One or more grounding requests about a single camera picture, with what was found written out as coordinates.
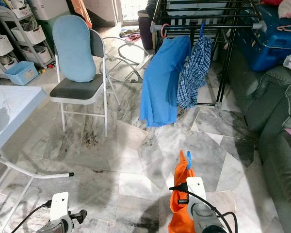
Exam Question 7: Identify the orange shirt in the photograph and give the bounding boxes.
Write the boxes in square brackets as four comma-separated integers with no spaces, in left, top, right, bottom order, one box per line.
[167,150,197,233]

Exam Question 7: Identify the blue plastic clothes hanger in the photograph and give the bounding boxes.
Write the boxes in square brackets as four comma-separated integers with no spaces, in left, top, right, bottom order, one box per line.
[185,151,193,169]
[200,22,208,39]

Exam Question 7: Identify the pink clothes hanger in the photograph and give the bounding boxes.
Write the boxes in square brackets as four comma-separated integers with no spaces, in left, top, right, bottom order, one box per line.
[160,23,170,39]

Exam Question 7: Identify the bright blue hanging garment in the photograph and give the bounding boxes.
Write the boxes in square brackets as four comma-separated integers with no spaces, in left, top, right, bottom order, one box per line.
[139,35,192,128]

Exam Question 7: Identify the dark green sofa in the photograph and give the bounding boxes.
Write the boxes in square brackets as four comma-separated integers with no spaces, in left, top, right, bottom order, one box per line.
[228,44,291,233]

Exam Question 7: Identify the blue plaid shirt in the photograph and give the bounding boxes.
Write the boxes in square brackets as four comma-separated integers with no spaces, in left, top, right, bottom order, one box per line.
[177,36,214,109]

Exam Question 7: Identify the black metal drying rack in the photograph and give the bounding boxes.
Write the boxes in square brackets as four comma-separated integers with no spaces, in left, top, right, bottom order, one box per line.
[150,0,267,108]

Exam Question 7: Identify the grey seat white folding chair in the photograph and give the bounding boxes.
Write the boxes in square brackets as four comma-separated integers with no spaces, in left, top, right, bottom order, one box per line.
[50,29,119,137]

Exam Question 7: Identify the white folding table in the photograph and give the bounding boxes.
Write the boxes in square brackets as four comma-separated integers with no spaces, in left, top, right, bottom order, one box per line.
[0,85,74,233]

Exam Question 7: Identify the light blue plastic basket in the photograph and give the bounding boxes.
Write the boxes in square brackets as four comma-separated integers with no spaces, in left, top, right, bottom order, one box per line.
[5,61,39,86]

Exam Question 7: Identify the blue storage box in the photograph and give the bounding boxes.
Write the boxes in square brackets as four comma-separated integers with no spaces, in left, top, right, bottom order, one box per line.
[233,4,291,72]

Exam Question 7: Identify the light blue oval cushion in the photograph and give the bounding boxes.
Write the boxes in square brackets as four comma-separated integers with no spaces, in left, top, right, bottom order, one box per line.
[52,15,97,83]

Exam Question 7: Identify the grey shelf trolley white bins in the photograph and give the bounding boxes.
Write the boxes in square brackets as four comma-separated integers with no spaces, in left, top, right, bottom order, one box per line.
[0,29,15,81]
[0,5,56,68]

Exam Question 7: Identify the dark green bin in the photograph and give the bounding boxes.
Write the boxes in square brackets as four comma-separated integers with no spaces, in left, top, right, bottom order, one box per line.
[41,12,68,54]

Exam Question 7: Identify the brown wooden board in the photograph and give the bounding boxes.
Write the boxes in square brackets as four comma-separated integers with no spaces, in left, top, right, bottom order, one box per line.
[72,0,93,29]

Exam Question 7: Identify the white plastic storage box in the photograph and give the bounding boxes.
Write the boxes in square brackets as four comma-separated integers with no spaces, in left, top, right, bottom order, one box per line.
[29,0,68,21]

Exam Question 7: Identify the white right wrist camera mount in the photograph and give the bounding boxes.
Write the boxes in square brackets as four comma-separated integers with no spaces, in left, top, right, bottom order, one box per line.
[185,177,208,219]

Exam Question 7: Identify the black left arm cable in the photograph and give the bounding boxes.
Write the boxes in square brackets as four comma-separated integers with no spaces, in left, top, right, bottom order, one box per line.
[15,201,53,233]

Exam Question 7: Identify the white tubular bouncer frame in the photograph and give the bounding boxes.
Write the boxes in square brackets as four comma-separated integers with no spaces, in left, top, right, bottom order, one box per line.
[102,36,153,84]

